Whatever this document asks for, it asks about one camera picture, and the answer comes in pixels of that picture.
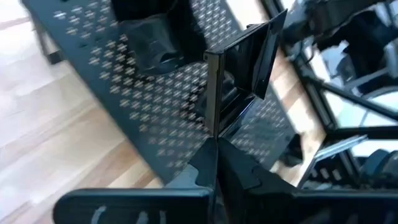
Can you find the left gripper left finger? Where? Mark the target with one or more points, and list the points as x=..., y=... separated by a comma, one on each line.
x=202, y=168

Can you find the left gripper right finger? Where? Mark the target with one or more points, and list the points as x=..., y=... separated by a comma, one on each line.
x=239, y=174

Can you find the small black pot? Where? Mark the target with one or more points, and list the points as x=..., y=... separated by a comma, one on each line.
x=242, y=62

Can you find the black perforated metal stand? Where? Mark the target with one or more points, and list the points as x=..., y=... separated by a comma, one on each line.
x=140, y=109

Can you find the black wavy square plate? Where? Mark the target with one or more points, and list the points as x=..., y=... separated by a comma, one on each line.
x=155, y=43

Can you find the black metal table frame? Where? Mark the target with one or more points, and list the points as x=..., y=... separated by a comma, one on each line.
x=367, y=133

